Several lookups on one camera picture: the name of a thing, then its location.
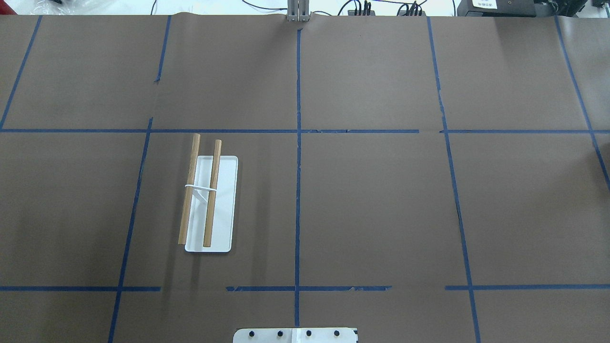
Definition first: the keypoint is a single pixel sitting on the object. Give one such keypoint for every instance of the black mini computer box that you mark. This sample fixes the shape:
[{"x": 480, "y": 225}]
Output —
[{"x": 496, "y": 8}]

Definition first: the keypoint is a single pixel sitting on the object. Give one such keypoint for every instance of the aluminium frame post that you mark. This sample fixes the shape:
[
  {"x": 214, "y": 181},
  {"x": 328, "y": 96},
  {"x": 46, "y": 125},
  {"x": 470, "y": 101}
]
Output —
[{"x": 298, "y": 11}]

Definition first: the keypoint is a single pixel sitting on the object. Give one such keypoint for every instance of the right wooden rack bar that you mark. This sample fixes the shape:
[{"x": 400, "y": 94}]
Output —
[{"x": 210, "y": 212}]

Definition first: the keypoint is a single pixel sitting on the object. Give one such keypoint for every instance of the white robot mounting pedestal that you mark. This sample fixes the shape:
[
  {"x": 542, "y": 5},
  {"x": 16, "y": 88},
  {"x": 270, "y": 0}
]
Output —
[{"x": 297, "y": 335}]

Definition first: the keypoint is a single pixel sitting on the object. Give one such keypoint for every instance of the wooden rack bar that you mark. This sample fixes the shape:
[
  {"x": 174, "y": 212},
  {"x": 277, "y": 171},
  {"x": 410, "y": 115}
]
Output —
[
  {"x": 210, "y": 212},
  {"x": 185, "y": 218}
]

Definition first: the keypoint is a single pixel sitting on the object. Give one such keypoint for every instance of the left wooden rack bar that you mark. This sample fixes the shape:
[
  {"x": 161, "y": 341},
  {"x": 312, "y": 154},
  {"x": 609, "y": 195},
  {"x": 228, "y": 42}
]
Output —
[{"x": 185, "y": 218}]

